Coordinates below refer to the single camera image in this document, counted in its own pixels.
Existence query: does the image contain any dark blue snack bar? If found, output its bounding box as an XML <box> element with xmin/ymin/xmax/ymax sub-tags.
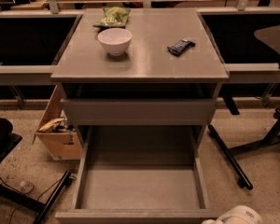
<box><xmin>167</xmin><ymin>39</ymin><xmax>195</xmax><ymax>56</ymax></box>

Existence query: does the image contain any cardboard box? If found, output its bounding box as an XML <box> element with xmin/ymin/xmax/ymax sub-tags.
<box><xmin>35</xmin><ymin>88</ymin><xmax>82</xmax><ymax>160</ymax></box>

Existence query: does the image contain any grey top drawer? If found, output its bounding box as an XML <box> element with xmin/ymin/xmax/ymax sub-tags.
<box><xmin>61</xmin><ymin>99</ymin><xmax>215</xmax><ymax>125</ymax></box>

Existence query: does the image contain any grey drawer cabinet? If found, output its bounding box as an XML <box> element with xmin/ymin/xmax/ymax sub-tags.
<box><xmin>51</xmin><ymin>8</ymin><xmax>229</xmax><ymax>151</ymax></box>

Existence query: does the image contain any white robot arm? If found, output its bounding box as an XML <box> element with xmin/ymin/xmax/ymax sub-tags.
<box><xmin>202</xmin><ymin>205</ymin><xmax>263</xmax><ymax>224</ymax></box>

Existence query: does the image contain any black stand right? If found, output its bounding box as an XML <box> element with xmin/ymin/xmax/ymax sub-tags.
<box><xmin>208</xmin><ymin>108</ymin><xmax>280</xmax><ymax>190</ymax></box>

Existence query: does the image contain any grey drawer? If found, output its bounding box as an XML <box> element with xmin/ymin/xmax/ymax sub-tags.
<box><xmin>61</xmin><ymin>99</ymin><xmax>215</xmax><ymax>125</ymax></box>
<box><xmin>56</xmin><ymin>126</ymin><xmax>220</xmax><ymax>224</ymax></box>

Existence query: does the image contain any green chip bag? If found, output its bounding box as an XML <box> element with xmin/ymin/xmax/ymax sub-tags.
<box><xmin>93</xmin><ymin>7</ymin><xmax>131</xmax><ymax>28</ymax></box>

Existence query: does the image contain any black stand left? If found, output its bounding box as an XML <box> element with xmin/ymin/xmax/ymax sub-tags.
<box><xmin>0</xmin><ymin>118</ymin><xmax>76</xmax><ymax>224</ymax></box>

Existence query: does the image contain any black stand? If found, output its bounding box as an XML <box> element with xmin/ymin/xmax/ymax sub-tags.
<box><xmin>208</xmin><ymin>108</ymin><xmax>280</xmax><ymax>190</ymax></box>
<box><xmin>0</xmin><ymin>118</ymin><xmax>76</xmax><ymax>224</ymax></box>

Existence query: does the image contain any crumpled snack bag in box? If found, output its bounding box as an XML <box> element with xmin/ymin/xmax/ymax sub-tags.
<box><xmin>38</xmin><ymin>118</ymin><xmax>64</xmax><ymax>133</ymax></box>

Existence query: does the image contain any white bowl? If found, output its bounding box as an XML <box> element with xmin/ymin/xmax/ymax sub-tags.
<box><xmin>98</xmin><ymin>28</ymin><xmax>133</xmax><ymax>56</ymax></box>

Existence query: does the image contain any black floor cable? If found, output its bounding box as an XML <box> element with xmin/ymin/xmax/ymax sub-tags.
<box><xmin>0</xmin><ymin>168</ymin><xmax>76</xmax><ymax>224</ymax></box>

